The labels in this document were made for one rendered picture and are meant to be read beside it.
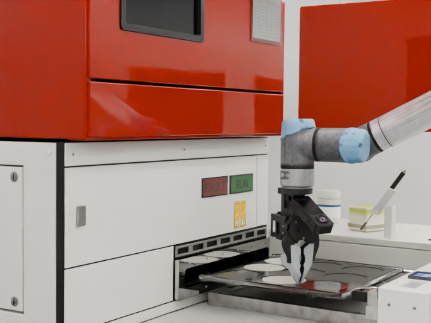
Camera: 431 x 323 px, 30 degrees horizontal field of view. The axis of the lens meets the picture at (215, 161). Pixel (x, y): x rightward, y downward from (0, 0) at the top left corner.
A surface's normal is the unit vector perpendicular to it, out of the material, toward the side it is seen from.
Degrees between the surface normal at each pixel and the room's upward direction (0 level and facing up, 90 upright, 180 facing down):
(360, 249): 90
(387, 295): 90
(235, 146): 90
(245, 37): 90
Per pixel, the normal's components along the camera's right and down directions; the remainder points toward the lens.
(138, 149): 0.85, 0.04
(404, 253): -0.53, 0.04
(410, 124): -0.27, 0.32
